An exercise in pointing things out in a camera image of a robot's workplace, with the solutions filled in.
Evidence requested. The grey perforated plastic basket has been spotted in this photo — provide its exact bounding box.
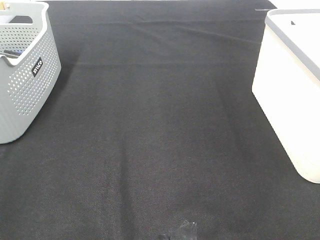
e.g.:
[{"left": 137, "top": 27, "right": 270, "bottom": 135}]
[{"left": 0, "top": 0, "right": 62, "bottom": 144}]

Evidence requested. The dark item inside basket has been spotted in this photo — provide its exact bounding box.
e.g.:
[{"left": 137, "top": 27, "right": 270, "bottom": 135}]
[{"left": 0, "top": 49, "right": 22, "bottom": 59}]

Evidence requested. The white storage box grey rim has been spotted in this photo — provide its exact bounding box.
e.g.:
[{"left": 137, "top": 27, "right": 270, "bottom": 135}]
[{"left": 252, "top": 9, "right": 320, "bottom": 184}]

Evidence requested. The black table cloth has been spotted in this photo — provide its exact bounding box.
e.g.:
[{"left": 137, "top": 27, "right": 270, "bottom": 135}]
[{"left": 0, "top": 0, "right": 320, "bottom": 240}]

